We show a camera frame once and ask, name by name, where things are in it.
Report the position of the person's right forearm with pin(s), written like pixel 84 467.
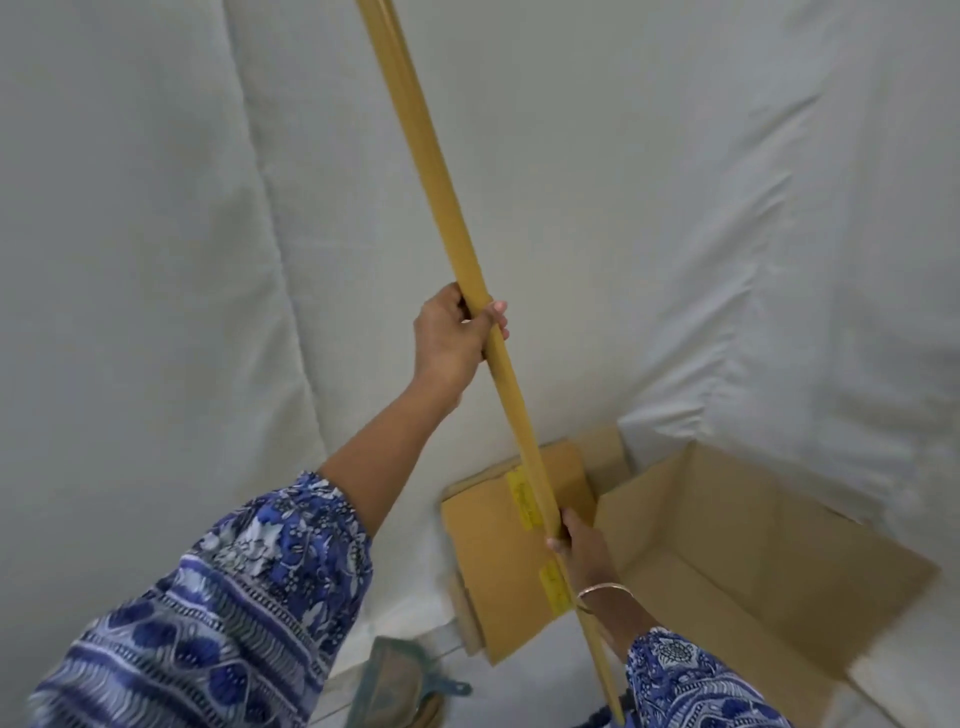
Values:
pixel 616 622

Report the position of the teal plastic dustpan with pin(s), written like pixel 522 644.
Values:
pixel 390 679

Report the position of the white cloth sheet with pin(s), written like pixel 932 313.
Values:
pixel 150 225

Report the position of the open brown cardboard box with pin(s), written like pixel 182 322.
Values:
pixel 720 555

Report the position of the thin gold bangle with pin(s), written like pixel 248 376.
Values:
pixel 604 588

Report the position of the person's left forearm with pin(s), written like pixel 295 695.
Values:
pixel 390 457

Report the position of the long yellow wooden stick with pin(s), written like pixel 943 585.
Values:
pixel 442 195

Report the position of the blue white patterned garment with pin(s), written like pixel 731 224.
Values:
pixel 225 607

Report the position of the person's right fingers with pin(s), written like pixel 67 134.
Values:
pixel 562 538

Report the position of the person's left fingers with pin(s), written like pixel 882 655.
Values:
pixel 499 319

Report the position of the person's right hand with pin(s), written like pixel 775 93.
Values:
pixel 589 559

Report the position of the person's left hand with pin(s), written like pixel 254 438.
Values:
pixel 444 341

